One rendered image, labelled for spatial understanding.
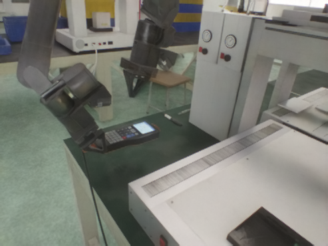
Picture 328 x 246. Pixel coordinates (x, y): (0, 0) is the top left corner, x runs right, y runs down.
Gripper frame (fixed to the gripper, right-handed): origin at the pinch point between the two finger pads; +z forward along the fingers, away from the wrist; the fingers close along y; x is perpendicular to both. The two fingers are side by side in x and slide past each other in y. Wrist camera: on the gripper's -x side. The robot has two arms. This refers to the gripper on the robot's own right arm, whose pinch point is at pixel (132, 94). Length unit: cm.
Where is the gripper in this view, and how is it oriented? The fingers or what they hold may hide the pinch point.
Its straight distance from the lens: 66.4
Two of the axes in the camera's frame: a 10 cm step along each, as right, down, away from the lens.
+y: -5.8, -4.3, 6.9
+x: -7.7, 0.1, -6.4
